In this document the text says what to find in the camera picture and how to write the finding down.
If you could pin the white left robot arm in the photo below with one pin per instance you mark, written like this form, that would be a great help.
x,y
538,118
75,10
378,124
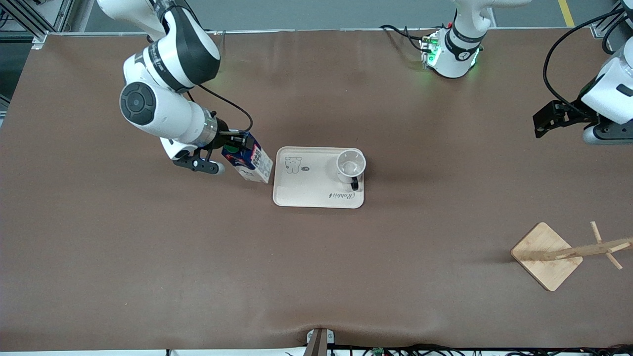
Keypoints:
x,y
613,99

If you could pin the cream rabbit print tray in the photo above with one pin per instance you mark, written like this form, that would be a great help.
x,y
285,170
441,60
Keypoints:
x,y
311,185

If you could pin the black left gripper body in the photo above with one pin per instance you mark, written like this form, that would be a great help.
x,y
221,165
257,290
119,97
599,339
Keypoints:
x,y
576,111

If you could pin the table edge metal bracket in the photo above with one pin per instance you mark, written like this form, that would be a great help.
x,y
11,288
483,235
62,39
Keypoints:
x,y
319,343

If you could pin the bamboo mug tree stand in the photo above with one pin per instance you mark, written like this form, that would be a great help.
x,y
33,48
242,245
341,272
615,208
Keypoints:
x,y
544,257

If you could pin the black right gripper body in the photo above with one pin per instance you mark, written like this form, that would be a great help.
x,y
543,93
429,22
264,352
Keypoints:
x,y
222,137

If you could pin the aluminium frame profile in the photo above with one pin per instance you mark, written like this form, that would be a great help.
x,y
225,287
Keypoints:
x,y
49,15

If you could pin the blue milk carton green cap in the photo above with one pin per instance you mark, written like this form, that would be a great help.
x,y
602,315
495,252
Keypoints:
x,y
257,168

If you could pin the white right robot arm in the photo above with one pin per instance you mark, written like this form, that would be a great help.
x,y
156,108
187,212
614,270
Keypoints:
x,y
168,116

